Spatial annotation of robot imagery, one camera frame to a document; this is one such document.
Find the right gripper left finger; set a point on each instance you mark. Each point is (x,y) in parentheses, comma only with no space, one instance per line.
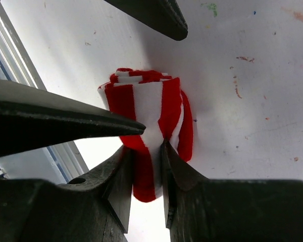
(92,207)

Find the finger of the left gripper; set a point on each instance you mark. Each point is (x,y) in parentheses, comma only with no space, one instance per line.
(31,118)
(164,16)

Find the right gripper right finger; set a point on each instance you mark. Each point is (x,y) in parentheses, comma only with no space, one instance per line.
(201,209)

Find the red white striped sock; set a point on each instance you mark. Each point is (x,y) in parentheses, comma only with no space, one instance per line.
(157,101)

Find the aluminium front rail frame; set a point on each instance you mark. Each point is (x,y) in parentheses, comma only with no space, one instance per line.
(59,163)

